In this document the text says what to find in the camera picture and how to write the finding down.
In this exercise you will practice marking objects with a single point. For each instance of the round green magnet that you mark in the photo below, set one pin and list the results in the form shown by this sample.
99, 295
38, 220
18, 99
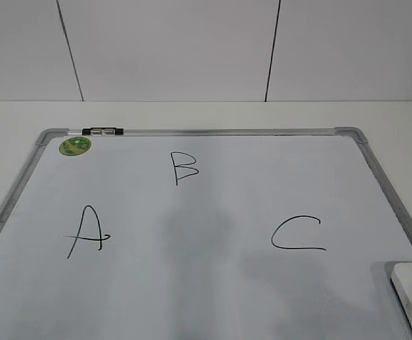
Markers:
74, 146

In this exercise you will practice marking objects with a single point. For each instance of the white board with grey frame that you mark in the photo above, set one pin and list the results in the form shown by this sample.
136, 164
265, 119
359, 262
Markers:
203, 234

